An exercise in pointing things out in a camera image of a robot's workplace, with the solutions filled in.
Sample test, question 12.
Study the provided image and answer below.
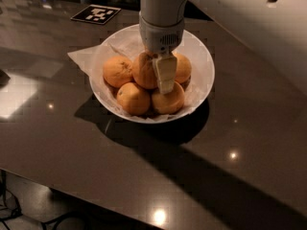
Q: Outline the orange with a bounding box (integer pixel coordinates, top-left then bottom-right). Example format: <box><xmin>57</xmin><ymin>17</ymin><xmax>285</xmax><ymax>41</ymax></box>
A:
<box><xmin>116</xmin><ymin>82</ymin><xmax>151</xmax><ymax>116</ymax></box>
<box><xmin>174</xmin><ymin>53</ymin><xmax>192</xmax><ymax>83</ymax></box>
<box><xmin>132</xmin><ymin>53</ymin><xmax>157</xmax><ymax>89</ymax></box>
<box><xmin>152</xmin><ymin>82</ymin><xmax>185</xmax><ymax>114</ymax></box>
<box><xmin>103</xmin><ymin>56</ymin><xmax>133</xmax><ymax>88</ymax></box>

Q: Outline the white paper liner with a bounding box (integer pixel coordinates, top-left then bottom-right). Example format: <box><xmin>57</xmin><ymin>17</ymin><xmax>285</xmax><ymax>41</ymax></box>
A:
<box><xmin>66</xmin><ymin>32</ymin><xmax>205</xmax><ymax>124</ymax></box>

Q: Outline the black white fiducial marker card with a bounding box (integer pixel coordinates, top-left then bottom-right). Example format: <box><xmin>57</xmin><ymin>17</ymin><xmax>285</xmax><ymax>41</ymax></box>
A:
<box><xmin>71</xmin><ymin>5</ymin><xmax>121</xmax><ymax>25</ymax></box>

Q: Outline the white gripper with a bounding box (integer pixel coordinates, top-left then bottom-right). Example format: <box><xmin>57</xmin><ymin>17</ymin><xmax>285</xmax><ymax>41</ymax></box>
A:
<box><xmin>139</xmin><ymin>11</ymin><xmax>184</xmax><ymax>94</ymax></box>

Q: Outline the white bowl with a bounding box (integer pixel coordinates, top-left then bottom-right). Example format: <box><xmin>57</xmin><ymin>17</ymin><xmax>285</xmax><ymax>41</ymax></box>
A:
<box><xmin>88</xmin><ymin>23</ymin><xmax>216</xmax><ymax>125</ymax></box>

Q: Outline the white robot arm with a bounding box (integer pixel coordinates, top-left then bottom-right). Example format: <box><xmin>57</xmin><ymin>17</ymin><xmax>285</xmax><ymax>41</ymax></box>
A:
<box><xmin>139</xmin><ymin>0</ymin><xmax>307</xmax><ymax>93</ymax></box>

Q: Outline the black floor cable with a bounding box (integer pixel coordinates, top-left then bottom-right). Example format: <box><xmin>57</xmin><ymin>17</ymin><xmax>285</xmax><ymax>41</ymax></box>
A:
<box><xmin>0</xmin><ymin>170</ymin><xmax>84</xmax><ymax>230</ymax></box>

